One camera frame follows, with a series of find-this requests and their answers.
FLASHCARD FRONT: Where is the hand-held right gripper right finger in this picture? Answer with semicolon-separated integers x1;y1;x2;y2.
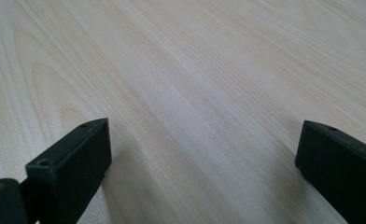
294;119;366;224

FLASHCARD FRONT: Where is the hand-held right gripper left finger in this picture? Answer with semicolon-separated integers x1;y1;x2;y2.
20;118;113;224

